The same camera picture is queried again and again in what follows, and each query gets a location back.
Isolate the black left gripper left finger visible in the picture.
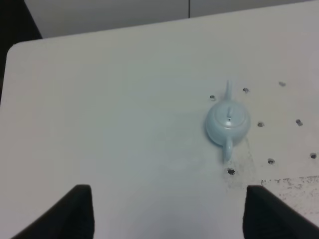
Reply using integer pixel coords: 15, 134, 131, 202
14, 185, 95, 239

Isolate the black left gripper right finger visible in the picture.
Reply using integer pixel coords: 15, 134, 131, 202
243, 185, 319, 239

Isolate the light blue porcelain teapot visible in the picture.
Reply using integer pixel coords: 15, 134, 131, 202
205, 81, 251, 162

